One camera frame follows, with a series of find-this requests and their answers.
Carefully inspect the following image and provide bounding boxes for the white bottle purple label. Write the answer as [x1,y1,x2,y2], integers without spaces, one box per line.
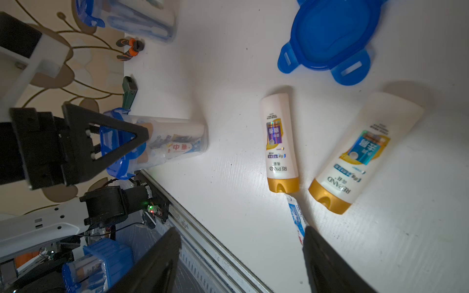
[261,94,300,194]

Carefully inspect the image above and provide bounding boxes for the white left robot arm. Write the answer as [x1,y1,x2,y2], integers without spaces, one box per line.
[1,103,155,262]

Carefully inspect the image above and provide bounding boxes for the blue lid front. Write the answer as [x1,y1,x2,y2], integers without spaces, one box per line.
[100,107,146,180]

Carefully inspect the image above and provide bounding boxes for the clear plastic container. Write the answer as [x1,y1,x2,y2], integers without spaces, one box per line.
[123,115,208,173]
[73,0,176,43]

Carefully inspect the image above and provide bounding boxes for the blue lid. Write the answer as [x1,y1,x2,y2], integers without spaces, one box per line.
[277,0,384,86]
[100,107,146,180]

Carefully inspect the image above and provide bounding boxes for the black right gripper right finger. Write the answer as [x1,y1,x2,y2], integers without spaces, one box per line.
[303,226,375,293]

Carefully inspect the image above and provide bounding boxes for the blue lid upper left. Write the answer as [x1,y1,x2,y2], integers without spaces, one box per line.
[277,0,384,86]

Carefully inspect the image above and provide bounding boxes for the blue storage bin outside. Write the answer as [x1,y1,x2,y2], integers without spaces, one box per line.
[62,239,134,293]

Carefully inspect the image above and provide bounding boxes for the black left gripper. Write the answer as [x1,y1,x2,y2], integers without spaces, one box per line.
[1,103,149,190]

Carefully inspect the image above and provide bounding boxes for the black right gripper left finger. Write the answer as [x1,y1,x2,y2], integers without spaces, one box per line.
[108,228,181,293]

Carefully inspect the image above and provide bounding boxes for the orange black side cutters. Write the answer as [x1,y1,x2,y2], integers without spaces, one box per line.
[116,38,145,61]

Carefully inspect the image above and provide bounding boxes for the toothpaste tube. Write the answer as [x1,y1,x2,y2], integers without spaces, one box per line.
[285,194,309,245]

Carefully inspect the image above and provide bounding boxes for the white shampoo bottle gold cap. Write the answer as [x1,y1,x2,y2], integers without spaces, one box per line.
[309,92,425,214]

